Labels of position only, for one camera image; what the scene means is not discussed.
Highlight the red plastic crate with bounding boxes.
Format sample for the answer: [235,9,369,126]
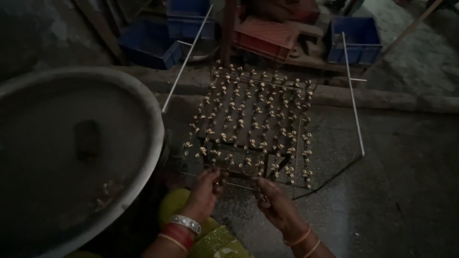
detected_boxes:
[233,17,302,63]

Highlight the rows of small brass fittings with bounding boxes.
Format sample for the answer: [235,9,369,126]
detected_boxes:
[182,60,315,190]

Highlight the thin gold bangle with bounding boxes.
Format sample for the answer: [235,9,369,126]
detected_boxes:
[157,233,189,253]

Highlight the large round metal basin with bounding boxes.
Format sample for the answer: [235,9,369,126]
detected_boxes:
[0,66,165,258]

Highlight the person's right hand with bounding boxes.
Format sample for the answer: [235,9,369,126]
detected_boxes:
[252,177,310,235]

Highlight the wooden post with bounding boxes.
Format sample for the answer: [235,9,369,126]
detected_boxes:
[219,0,239,67]

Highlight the white rack handle rod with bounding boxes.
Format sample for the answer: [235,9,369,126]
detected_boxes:
[341,32,368,157]
[162,4,214,114]

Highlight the metal wire plating rack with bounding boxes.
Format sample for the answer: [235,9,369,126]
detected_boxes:
[171,64,363,200]

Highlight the dark block in basin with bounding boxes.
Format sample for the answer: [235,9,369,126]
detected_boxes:
[73,120,102,161]

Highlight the silver studded bracelet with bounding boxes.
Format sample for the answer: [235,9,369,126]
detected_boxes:
[169,214,202,235]

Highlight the wooden plank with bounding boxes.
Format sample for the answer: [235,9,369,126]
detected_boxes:
[73,0,127,65]

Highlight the person's left hand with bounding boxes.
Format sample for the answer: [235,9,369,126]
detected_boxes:
[180,168,229,224]

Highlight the wooden stick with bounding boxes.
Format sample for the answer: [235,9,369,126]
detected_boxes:
[362,0,445,74]

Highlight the yellow-green garment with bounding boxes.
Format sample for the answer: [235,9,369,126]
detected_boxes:
[65,188,253,258]

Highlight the red bangles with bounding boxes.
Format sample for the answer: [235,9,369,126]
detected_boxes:
[160,224,196,251]

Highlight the blue plastic crate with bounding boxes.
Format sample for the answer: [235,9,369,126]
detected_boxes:
[118,20,184,70]
[326,16,383,66]
[166,0,216,40]

